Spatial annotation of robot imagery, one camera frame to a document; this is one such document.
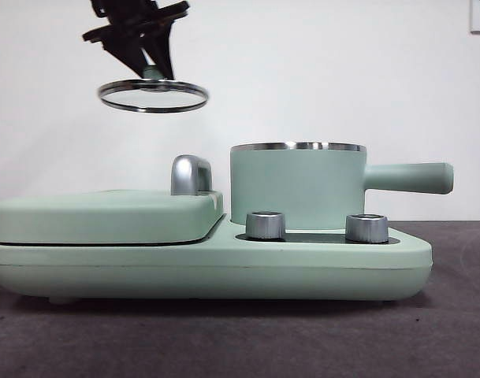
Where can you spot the mint green breakfast machine base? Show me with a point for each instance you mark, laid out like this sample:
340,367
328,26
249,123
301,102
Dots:
184,271

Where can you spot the glass pot lid green knob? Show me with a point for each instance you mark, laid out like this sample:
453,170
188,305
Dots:
153,94

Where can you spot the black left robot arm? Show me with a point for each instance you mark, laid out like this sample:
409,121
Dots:
129,15

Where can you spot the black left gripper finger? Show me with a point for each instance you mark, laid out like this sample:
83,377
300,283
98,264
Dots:
164,49
131,53

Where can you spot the silver control knob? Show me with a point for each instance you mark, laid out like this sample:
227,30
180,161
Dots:
264,226
366,228

